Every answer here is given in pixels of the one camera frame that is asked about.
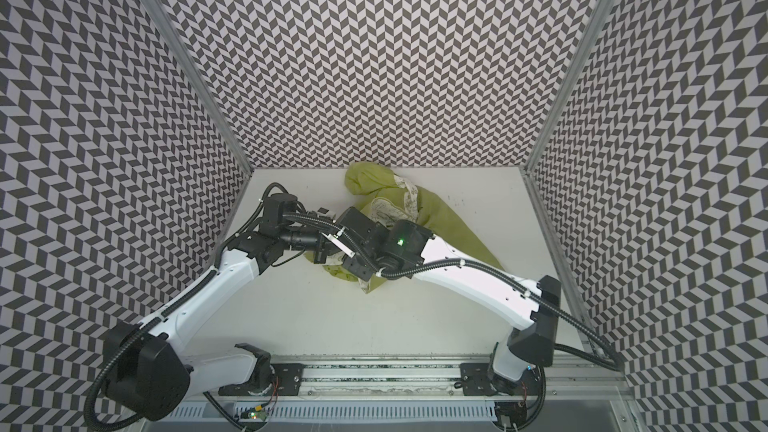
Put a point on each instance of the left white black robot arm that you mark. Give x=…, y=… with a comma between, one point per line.
x=147, y=373

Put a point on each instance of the aluminium front mounting rail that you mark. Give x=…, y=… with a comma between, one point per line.
x=432, y=378

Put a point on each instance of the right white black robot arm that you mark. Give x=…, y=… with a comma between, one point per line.
x=413, y=251

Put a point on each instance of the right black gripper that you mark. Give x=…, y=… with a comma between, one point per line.
x=352, y=223

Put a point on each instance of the aluminium corner post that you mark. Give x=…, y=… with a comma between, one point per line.
x=169, y=34
x=585, y=45

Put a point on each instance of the left aluminium corner post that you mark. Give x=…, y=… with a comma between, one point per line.
x=169, y=34

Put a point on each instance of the right aluminium corner post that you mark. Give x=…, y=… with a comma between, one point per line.
x=585, y=45

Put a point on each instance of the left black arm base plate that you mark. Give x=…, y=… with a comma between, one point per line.
x=282, y=379

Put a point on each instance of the lime green zip jacket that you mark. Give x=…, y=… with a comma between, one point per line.
x=387, y=197

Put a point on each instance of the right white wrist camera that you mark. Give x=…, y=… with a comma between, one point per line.
x=334, y=239

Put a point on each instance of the small green circuit board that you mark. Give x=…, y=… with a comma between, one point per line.
x=257, y=413

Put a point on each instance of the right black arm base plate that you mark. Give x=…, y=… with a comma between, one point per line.
x=477, y=379

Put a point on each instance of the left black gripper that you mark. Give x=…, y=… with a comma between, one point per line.
x=319, y=246

